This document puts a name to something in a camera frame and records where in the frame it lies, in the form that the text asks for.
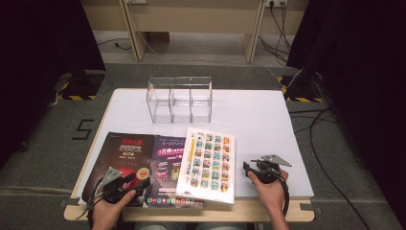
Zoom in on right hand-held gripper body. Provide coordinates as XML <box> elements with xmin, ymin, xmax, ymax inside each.
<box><xmin>248</xmin><ymin>153</ymin><xmax>293</xmax><ymax>185</ymax></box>

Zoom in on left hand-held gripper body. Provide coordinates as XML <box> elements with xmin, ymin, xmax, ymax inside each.
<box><xmin>101</xmin><ymin>167</ymin><xmax>142</xmax><ymax>206</ymax></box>

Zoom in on dark brown magazine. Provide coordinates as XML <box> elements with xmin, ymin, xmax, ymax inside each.
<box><xmin>80</xmin><ymin>131</ymin><xmax>157</xmax><ymax>207</ymax></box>

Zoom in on blue-spined purple magazine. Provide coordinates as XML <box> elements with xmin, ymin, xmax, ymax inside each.
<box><xmin>145</xmin><ymin>135</ymin><xmax>205</xmax><ymax>210</ymax></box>

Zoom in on white picture-grid magazine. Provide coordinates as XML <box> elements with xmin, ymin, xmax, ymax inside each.
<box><xmin>175</xmin><ymin>126</ymin><xmax>237</xmax><ymax>205</ymax></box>

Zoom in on clear acrylic book rack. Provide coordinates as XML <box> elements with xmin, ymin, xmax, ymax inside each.
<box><xmin>146</xmin><ymin>76</ymin><xmax>214</xmax><ymax>125</ymax></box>

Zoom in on person's left hand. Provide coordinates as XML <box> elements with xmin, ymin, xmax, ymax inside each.
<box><xmin>91</xmin><ymin>190</ymin><xmax>138</xmax><ymax>223</ymax></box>

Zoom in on person's right hand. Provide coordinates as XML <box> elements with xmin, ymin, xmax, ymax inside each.
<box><xmin>247</xmin><ymin>169</ymin><xmax>290</xmax><ymax>216</ymax></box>

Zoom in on black yellow-striped stand base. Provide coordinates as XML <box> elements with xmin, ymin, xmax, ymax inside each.
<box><xmin>53</xmin><ymin>70</ymin><xmax>107</xmax><ymax>102</ymax></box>
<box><xmin>277</xmin><ymin>74</ymin><xmax>326</xmax><ymax>104</ymax></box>

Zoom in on black curtain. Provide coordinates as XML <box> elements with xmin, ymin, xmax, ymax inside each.
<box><xmin>0</xmin><ymin>0</ymin><xmax>107</xmax><ymax>169</ymax></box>
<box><xmin>286</xmin><ymin>0</ymin><xmax>406</xmax><ymax>219</ymax></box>

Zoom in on beige wooden desk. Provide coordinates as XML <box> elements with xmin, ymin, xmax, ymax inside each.
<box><xmin>79</xmin><ymin>0</ymin><xmax>310</xmax><ymax>63</ymax></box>

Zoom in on white power outlet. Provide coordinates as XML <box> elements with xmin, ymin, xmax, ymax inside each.
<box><xmin>265</xmin><ymin>0</ymin><xmax>288</xmax><ymax>9</ymax></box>

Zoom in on left hand-held gripper cable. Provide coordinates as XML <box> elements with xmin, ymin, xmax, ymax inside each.
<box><xmin>76</xmin><ymin>183</ymin><xmax>108</xmax><ymax>229</ymax></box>

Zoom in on hand-held gripper cable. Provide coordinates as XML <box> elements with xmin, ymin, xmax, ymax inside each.
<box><xmin>76</xmin><ymin>183</ymin><xmax>108</xmax><ymax>229</ymax></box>
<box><xmin>277</xmin><ymin>169</ymin><xmax>291</xmax><ymax>219</ymax></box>

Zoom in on right hand-held gripper cable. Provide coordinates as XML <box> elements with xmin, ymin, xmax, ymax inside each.
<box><xmin>277</xmin><ymin>169</ymin><xmax>291</xmax><ymax>219</ymax></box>

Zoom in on black floor cables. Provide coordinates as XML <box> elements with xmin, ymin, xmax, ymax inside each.
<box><xmin>289</xmin><ymin>106</ymin><xmax>372</xmax><ymax>230</ymax></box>

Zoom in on black floor cable with plug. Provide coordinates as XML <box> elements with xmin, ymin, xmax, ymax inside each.
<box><xmin>97</xmin><ymin>37</ymin><xmax>133</xmax><ymax>52</ymax></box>

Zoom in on black plugged cable bundle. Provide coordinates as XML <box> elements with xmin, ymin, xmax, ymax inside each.
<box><xmin>258</xmin><ymin>0</ymin><xmax>293</xmax><ymax>65</ymax></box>

